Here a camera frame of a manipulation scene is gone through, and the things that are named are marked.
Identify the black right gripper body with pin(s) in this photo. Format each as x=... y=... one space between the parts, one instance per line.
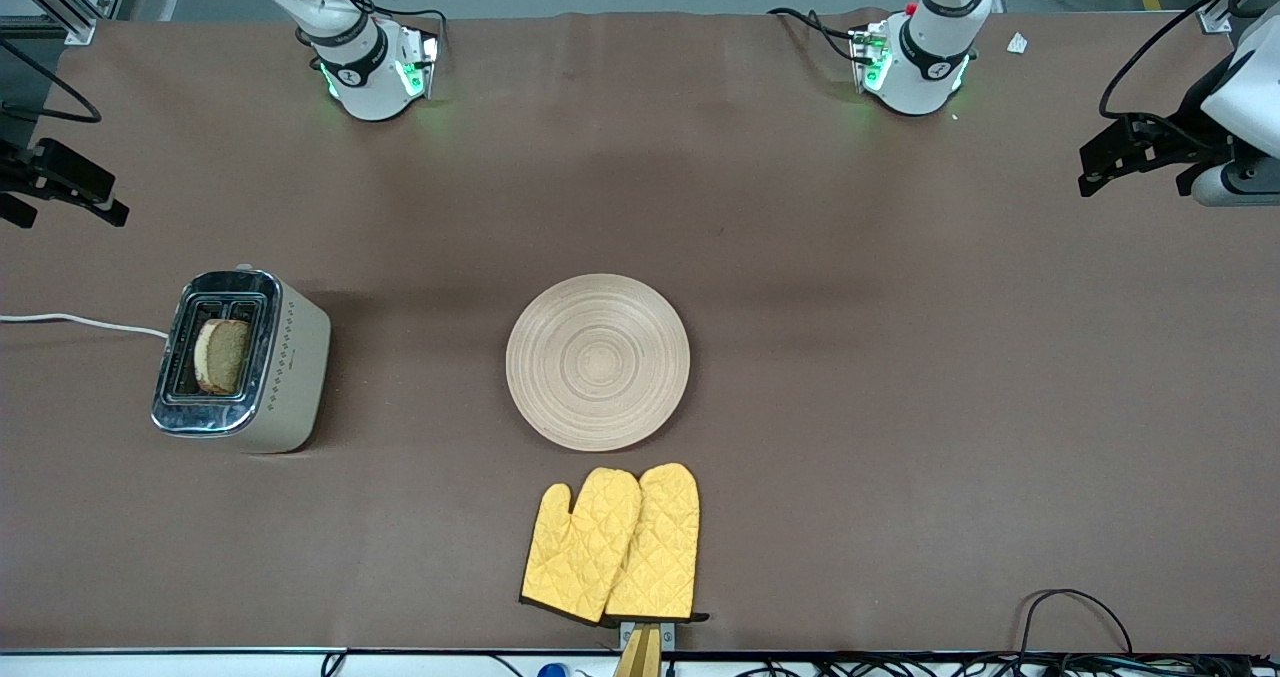
x=12 y=173

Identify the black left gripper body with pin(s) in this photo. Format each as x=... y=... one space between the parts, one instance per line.
x=1187 y=125

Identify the brown bread toast slice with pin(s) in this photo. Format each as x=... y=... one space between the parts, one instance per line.
x=225 y=357

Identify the round wooden plate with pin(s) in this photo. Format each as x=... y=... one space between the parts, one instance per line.
x=598 y=362

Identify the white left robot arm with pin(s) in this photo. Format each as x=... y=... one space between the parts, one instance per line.
x=925 y=67

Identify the small white paper scrap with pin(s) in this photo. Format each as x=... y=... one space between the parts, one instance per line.
x=1017 y=43

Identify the beige chrome two-slot toaster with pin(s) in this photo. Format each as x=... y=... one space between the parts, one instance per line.
x=250 y=367

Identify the brown table cover mat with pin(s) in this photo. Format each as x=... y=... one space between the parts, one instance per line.
x=800 y=257

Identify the yellow quilted oven mitt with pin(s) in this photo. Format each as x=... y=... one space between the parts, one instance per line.
x=580 y=547
x=660 y=547

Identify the small blue round object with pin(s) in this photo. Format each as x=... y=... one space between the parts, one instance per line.
x=551 y=671

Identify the wooden post with metal bracket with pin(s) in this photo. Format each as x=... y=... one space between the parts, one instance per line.
x=640 y=652

